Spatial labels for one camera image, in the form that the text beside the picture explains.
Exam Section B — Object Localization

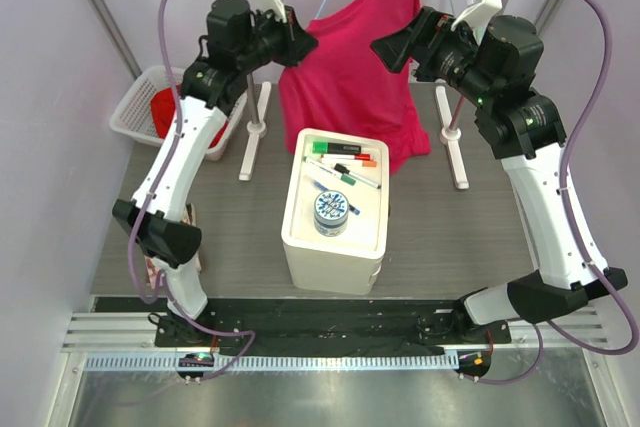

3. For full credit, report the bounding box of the pink illustrated book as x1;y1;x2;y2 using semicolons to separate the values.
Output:
144;203;202;288

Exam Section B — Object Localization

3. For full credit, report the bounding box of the pink t shirt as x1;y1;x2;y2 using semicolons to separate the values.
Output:
278;0;431;172

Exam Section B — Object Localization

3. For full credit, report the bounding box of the red whiteboard marker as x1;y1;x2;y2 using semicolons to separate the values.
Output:
321;154;373;161

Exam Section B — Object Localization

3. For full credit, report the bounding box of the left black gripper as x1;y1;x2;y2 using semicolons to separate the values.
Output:
235;3;317;74

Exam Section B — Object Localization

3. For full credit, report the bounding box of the white plastic basket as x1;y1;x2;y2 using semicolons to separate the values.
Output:
109;65;247;161

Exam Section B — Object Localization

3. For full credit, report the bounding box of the white slotted cable duct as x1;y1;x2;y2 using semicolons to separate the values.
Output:
84;351;459;374

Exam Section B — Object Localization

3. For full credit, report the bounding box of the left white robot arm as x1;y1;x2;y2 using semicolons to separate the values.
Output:
112;0;318;346

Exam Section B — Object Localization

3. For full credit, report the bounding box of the blue ballpoint pen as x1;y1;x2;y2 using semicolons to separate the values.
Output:
311;179;361;215

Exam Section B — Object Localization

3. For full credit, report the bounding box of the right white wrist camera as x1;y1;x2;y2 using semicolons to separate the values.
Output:
451;0;502;43

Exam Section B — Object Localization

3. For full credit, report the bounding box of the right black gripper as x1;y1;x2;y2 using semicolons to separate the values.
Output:
370;6;496;108

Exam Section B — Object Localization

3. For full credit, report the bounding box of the green capped white marker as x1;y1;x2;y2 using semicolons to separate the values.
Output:
303;156;381;189

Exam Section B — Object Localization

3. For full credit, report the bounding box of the red t shirt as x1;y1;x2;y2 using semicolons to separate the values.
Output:
149;86;231;149

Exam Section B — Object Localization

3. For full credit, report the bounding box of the blue patterned round tin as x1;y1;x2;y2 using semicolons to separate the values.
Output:
313;190;350;237

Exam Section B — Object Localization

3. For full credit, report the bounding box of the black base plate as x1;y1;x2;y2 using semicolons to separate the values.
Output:
148;298;511;358

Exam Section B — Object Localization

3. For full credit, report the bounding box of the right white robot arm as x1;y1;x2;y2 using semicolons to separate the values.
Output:
371;7;628;342

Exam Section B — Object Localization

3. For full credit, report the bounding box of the green highlighter marker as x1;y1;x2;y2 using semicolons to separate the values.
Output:
312;141;362;155

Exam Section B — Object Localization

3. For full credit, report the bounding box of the white foam box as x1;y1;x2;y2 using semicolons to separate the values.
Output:
281;128;390;295

